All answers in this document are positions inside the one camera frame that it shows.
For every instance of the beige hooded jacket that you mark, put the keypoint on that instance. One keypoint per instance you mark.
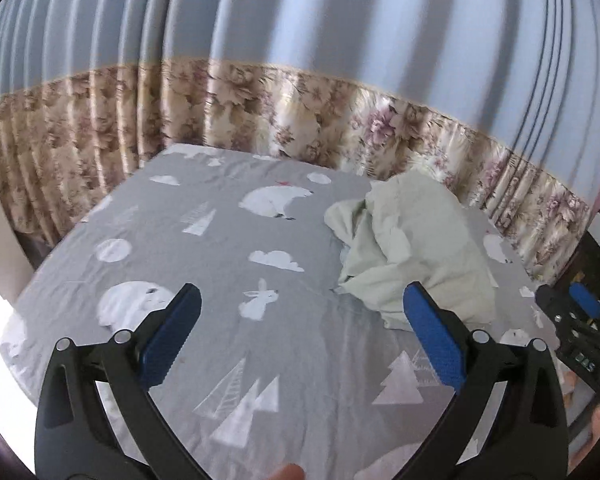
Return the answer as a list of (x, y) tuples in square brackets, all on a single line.
[(420, 240)]

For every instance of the grey printed bed sheet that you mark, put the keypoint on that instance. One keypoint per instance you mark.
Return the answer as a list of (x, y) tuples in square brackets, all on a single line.
[(280, 220)]

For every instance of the blue curtain with floral border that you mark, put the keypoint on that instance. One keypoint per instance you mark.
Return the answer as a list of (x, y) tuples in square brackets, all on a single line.
[(330, 20)]

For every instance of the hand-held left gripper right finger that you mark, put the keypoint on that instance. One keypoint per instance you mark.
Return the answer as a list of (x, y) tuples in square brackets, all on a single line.
[(432, 340)]

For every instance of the person's left hand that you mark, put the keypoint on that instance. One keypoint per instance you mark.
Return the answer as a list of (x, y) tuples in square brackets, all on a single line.
[(287, 472)]

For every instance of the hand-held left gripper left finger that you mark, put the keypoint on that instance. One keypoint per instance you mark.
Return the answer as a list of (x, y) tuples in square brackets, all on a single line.
[(172, 340)]

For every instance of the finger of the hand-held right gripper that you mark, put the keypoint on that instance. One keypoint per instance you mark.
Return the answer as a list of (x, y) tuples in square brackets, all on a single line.
[(585, 300), (550, 305)]

